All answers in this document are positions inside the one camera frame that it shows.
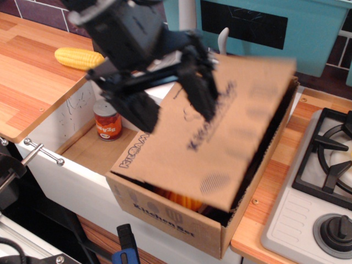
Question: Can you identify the orange plastic pumpkin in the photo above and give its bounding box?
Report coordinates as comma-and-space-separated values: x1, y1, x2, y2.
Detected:
156, 188, 202, 212

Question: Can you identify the metal clamp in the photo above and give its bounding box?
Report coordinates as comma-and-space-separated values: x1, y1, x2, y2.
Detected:
1, 138, 65, 210

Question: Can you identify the white toy stove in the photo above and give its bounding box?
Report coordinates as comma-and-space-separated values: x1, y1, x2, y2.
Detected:
260, 107, 352, 264

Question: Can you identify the yellow toy corn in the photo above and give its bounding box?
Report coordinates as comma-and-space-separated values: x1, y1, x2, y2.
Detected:
54, 47, 105, 71

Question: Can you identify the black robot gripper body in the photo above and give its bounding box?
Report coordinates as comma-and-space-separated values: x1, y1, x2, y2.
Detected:
62, 1, 204, 94

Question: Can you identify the orange beans can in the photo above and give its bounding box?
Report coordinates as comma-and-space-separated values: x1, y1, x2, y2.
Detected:
93, 99, 122, 141

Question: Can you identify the grey toy faucet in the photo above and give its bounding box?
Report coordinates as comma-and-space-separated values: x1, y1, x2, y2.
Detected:
178, 0, 229, 55

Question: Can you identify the white toy sink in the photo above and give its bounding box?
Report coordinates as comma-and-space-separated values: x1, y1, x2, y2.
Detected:
15, 79, 243, 264

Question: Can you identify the black stove knob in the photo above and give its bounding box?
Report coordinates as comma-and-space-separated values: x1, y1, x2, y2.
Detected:
313, 213, 351, 260

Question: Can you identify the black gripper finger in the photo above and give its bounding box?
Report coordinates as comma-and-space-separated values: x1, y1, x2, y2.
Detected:
176, 46, 218, 121
101, 91, 160, 133

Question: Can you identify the black stove grate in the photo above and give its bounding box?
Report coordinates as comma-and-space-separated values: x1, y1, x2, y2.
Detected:
292, 108, 351, 210

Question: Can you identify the teal plastic bin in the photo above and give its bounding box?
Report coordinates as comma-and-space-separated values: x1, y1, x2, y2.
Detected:
163, 1, 351, 77

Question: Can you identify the blue black clamp handle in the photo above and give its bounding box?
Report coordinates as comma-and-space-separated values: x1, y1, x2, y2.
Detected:
112, 224, 141, 264

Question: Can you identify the brown cardboard box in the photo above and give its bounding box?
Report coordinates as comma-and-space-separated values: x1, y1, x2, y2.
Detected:
106, 55, 297, 259

